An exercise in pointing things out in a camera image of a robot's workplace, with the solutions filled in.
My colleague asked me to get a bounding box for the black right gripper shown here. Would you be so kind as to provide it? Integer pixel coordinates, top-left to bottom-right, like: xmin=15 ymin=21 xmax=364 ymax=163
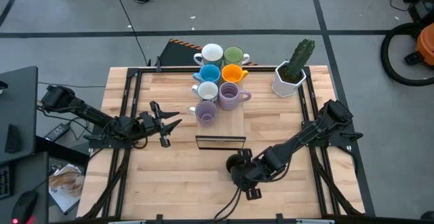
xmin=231 ymin=148 xmax=269 ymax=201

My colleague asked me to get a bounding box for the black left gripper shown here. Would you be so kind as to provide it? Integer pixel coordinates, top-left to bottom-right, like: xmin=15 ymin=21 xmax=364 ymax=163
xmin=138 ymin=100 xmax=182 ymax=148

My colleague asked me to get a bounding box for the brown teal glazed mug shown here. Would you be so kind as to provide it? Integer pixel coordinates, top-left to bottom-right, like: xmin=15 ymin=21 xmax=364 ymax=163
xmin=226 ymin=153 xmax=240 ymax=174

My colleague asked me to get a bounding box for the purple mug white handle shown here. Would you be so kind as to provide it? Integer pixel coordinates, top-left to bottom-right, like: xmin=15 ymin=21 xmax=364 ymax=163
xmin=189 ymin=100 xmax=218 ymax=127

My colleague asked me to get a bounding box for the blue mug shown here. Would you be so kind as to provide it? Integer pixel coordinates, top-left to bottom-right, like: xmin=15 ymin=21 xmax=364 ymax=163
xmin=193 ymin=64 xmax=222 ymax=84

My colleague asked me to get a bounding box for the lilac ribbed mug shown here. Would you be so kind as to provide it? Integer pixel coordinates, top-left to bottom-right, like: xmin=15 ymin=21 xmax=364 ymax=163
xmin=218 ymin=81 xmax=252 ymax=111

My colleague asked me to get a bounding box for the yellow orange mug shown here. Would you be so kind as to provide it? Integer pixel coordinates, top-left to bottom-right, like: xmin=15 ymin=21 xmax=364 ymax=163
xmin=221 ymin=64 xmax=250 ymax=85

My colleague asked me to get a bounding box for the grey mug white interior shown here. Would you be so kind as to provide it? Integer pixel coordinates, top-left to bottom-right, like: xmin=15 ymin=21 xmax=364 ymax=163
xmin=193 ymin=43 xmax=224 ymax=69

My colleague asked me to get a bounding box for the green mug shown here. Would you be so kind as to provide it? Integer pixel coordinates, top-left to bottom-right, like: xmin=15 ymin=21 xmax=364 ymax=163
xmin=222 ymin=45 xmax=251 ymax=67

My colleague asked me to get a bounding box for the black ramp hazard stripe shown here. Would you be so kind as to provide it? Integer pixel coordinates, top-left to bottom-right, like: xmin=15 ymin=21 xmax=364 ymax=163
xmin=159 ymin=38 xmax=258 ymax=67

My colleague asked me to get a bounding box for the white hexagonal plant pot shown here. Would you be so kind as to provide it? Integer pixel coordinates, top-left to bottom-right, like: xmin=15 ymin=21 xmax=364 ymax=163
xmin=271 ymin=60 xmax=308 ymax=98

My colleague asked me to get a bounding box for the black power adapter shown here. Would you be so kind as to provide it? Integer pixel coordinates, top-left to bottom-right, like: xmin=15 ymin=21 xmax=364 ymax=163
xmin=43 ymin=123 xmax=71 ymax=143

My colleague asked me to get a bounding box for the crumpled brown paper bag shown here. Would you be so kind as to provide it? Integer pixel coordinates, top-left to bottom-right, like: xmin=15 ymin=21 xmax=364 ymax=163
xmin=49 ymin=164 xmax=85 ymax=198

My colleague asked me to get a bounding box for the green cactus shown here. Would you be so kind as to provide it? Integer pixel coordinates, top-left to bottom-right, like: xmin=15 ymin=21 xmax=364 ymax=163
xmin=286 ymin=38 xmax=316 ymax=83

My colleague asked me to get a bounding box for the grey desk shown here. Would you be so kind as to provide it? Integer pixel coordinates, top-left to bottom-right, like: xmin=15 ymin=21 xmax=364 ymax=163
xmin=0 ymin=66 xmax=39 ymax=166

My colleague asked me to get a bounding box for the black object on desk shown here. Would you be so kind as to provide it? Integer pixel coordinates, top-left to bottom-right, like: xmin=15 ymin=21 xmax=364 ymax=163
xmin=5 ymin=124 xmax=23 ymax=154

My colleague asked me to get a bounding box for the black computer mouse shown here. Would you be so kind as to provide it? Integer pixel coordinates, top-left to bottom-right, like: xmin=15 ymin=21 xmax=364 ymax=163
xmin=12 ymin=189 xmax=39 ymax=223

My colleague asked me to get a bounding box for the black keyboard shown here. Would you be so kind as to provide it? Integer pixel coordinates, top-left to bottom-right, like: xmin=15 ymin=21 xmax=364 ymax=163
xmin=0 ymin=164 xmax=14 ymax=200

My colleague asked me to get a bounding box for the orange vacuum cleaner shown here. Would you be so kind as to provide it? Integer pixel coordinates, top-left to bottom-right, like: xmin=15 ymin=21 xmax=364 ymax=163
xmin=415 ymin=22 xmax=434 ymax=67

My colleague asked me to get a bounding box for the wooden shelf with black frame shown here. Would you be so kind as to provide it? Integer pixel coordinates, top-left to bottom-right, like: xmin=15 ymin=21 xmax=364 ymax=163
xmin=195 ymin=59 xmax=248 ymax=151

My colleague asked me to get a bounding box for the black metal table frame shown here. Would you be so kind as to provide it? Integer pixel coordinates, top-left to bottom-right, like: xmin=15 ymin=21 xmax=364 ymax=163
xmin=81 ymin=66 xmax=366 ymax=224

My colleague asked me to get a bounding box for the long black floor cable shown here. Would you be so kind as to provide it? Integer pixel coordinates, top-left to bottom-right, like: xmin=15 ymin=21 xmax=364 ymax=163
xmin=108 ymin=0 xmax=151 ymax=66

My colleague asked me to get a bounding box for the black vacuum hose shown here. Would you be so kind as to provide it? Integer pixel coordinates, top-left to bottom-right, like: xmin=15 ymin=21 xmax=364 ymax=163
xmin=380 ymin=22 xmax=434 ymax=88

